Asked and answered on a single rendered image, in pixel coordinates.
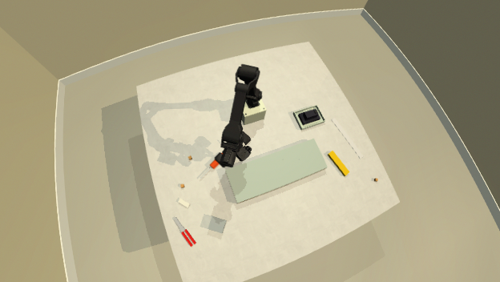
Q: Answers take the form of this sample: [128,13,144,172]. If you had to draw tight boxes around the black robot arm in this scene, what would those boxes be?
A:
[220,63,262,167]

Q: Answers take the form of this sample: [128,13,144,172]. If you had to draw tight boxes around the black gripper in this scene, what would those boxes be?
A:
[215,131,251,167]

